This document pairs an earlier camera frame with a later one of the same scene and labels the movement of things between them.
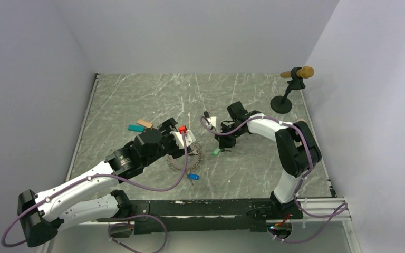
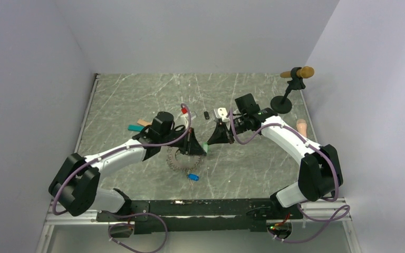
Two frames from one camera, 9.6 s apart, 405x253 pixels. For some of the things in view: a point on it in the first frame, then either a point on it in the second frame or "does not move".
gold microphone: x=306 y=72 does not move
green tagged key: x=215 y=152 to x=205 y=146
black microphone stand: x=281 y=104 does not move
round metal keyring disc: x=177 y=163 does not move
